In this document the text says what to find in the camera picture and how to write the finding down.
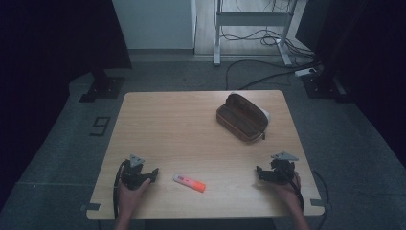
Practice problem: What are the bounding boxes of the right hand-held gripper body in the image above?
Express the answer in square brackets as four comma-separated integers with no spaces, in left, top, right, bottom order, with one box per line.
[266,151,300,185]

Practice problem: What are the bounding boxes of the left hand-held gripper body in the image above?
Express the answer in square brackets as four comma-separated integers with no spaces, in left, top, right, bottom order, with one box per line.
[120,153,151,192]

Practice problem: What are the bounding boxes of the person's right hand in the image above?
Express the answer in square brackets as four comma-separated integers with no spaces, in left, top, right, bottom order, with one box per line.
[270,172,303,209]

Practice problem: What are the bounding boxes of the person's left hand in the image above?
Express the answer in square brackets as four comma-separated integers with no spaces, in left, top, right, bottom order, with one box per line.
[117,178,151,220]

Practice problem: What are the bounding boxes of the orange highlighter pen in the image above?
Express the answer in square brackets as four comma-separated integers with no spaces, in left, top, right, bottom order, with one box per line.
[172,173,207,194]

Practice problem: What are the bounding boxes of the brown zipped pencil case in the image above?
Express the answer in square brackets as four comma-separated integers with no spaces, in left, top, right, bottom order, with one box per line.
[215,92,273,144]

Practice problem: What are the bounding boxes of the black stand base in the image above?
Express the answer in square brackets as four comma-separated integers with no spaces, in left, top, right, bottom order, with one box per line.
[301,65,353,104]
[79,68,126,104]

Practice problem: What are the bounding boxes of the white power strip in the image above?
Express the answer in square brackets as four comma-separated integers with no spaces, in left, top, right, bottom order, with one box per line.
[293,67,318,78]

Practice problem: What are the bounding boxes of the dark curtain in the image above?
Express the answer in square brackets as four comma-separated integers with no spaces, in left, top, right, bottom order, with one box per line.
[0,0,133,212]
[295,0,406,169]

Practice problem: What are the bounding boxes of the white cabinet panel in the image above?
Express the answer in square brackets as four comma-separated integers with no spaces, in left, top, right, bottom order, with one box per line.
[111,0,197,51]

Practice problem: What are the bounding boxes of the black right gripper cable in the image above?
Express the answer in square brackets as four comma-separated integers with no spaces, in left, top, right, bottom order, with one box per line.
[281,166,305,213]

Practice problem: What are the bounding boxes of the black floor cable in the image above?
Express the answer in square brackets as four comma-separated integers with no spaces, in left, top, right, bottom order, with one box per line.
[225,58,322,91]

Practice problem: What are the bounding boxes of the tangle of black cables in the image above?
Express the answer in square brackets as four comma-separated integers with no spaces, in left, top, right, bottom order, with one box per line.
[220,27,315,60]

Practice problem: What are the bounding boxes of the white desk frame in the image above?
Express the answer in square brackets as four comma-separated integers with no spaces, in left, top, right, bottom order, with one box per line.
[213,0,300,67]

